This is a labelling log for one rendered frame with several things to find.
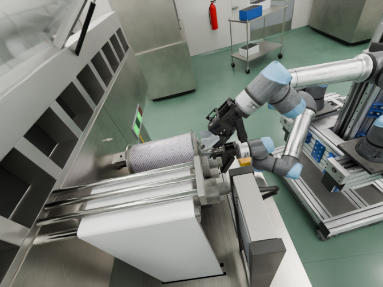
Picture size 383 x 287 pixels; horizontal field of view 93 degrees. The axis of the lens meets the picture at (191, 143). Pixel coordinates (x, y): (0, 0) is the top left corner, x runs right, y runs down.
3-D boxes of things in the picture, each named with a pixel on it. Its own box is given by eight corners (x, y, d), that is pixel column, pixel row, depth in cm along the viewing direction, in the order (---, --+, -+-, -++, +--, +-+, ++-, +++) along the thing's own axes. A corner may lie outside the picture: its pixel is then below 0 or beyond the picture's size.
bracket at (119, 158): (127, 162, 71) (125, 159, 69) (113, 165, 71) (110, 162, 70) (129, 153, 74) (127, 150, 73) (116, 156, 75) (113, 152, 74)
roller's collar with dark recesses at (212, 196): (221, 206, 47) (219, 194, 43) (199, 210, 48) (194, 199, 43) (217, 185, 52) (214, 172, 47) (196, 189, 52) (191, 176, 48)
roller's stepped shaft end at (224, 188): (243, 193, 46) (243, 187, 44) (220, 198, 47) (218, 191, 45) (240, 183, 49) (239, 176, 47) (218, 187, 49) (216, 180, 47)
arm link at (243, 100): (256, 97, 60) (265, 111, 54) (245, 107, 63) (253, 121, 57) (241, 85, 57) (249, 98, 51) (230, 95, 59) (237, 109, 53)
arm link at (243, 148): (244, 148, 89) (250, 161, 83) (235, 150, 89) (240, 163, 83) (244, 137, 83) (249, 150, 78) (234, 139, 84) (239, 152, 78)
